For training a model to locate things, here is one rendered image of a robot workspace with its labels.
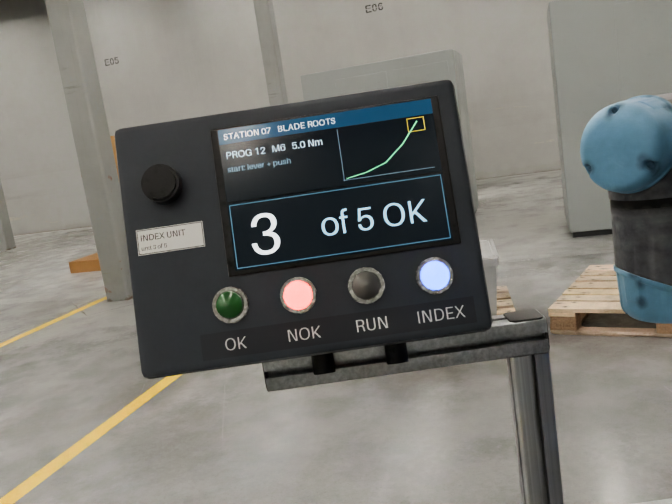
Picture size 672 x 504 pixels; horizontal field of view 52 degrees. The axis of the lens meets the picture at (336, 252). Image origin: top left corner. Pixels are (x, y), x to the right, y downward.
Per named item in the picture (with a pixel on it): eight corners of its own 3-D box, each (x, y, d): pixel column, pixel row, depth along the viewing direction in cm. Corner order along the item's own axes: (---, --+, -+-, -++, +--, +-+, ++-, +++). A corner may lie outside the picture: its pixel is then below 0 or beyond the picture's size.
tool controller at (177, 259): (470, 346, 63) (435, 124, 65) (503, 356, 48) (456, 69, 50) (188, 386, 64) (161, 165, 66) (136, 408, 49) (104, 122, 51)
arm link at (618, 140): (576, 205, 60) (567, 106, 59) (644, 185, 67) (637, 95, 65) (665, 203, 54) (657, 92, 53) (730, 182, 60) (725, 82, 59)
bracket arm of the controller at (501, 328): (540, 342, 60) (536, 308, 60) (550, 352, 57) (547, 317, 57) (269, 380, 61) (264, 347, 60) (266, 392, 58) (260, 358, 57)
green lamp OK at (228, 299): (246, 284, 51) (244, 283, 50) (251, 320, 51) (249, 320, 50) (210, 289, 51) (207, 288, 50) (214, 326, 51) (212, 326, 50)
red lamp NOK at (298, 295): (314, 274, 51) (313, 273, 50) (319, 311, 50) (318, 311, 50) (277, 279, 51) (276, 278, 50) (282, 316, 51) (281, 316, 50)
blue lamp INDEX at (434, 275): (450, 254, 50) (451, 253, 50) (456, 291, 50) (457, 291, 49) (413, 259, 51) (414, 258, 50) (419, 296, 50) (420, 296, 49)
